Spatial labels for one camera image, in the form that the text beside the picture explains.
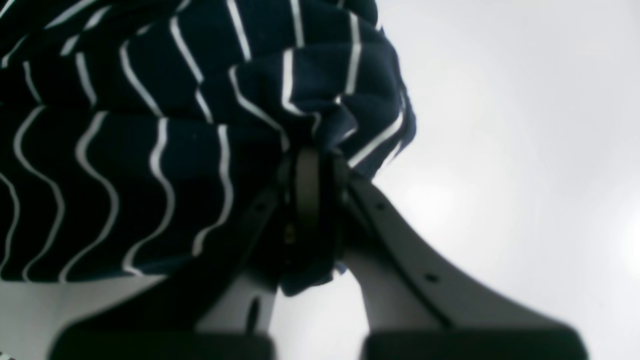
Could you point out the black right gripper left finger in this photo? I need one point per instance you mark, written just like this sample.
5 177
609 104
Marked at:
217 307

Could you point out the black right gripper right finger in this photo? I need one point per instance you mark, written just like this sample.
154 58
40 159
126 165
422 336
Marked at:
419 306

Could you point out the navy white striped T-shirt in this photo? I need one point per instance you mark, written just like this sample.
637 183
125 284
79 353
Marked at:
133 131

